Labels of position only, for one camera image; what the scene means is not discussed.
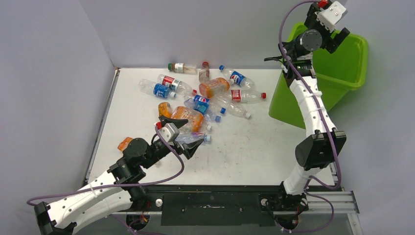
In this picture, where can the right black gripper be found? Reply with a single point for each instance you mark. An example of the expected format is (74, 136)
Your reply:
(328, 43)

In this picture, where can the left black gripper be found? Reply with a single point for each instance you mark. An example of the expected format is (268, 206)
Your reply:
(189, 147)

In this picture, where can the large orange crushed bottle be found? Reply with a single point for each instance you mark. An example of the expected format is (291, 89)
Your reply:
(196, 121)

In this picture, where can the small orange bottle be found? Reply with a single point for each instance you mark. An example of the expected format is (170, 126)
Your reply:
(164, 109)

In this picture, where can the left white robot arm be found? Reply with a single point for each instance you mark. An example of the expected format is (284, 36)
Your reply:
(119, 187)

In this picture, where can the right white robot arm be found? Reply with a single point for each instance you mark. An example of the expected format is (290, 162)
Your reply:
(323, 141)

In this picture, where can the green plastic bin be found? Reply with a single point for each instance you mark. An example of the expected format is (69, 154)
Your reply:
(337, 74)

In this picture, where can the central pepsi bottle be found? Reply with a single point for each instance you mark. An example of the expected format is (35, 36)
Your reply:
(210, 109)

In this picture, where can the blue label water bottle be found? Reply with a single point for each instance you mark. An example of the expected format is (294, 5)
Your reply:
(156, 89)

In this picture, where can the orange bottle white cap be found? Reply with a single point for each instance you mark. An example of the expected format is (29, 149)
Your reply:
(214, 87)

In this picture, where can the red blue label bottle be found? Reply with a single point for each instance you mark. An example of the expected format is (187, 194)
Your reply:
(176, 85)

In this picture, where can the orange crushed bottle left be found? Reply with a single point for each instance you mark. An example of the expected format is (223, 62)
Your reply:
(124, 144)

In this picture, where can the red cap small bottle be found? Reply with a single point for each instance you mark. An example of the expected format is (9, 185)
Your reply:
(204, 73)

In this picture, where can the red label clear bottle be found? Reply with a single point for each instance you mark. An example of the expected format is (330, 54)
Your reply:
(245, 96)

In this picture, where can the green cap brown bottle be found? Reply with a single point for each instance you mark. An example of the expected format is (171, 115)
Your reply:
(182, 68)

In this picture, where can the far pepsi bottle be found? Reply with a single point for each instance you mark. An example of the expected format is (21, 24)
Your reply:
(238, 79)

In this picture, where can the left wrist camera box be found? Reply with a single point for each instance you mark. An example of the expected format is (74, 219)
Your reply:
(168, 132)

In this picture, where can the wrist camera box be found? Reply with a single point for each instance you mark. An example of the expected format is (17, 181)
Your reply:
(329, 17)
(168, 132)

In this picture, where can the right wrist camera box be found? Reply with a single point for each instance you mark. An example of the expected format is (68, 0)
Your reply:
(329, 17)

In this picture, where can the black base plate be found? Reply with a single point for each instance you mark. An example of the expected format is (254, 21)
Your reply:
(201, 205)

